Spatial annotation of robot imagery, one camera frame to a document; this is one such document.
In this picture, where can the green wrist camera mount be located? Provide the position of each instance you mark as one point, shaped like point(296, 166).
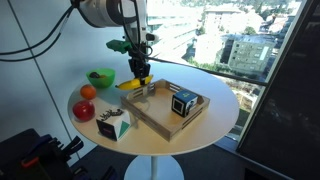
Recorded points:
point(118, 45)

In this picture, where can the white zebra print cube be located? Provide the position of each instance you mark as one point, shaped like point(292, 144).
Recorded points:
point(113, 126)

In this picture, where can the dark brown plum toy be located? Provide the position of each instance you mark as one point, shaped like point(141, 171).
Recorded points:
point(94, 75)

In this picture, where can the wooden tray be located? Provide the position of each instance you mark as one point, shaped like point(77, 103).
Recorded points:
point(163, 115)

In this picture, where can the green plastic bowl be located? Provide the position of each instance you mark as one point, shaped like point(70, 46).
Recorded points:
point(100, 81)

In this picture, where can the dark panel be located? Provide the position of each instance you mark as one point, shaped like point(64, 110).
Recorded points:
point(286, 110)

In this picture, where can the blue and black cube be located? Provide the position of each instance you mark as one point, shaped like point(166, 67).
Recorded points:
point(184, 103)

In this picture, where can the orange fruit toy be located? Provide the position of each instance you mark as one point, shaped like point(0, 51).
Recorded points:
point(88, 92)

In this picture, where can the black clamp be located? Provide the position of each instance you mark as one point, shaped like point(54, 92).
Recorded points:
point(75, 145)

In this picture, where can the grey apartment building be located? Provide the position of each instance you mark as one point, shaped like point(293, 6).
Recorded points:
point(250, 53)

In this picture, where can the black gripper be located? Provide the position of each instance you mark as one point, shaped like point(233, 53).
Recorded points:
point(138, 65)

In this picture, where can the black tool bag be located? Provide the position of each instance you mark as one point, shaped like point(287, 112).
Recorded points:
point(20, 156)

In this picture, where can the red apple toy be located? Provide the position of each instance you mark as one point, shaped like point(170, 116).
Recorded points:
point(83, 110)

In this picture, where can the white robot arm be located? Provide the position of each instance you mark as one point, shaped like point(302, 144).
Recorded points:
point(106, 11)

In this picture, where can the white table pedestal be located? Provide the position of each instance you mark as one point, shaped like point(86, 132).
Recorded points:
point(153, 168)

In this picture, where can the yellow banana toy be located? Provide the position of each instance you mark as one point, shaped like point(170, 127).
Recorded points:
point(128, 85)

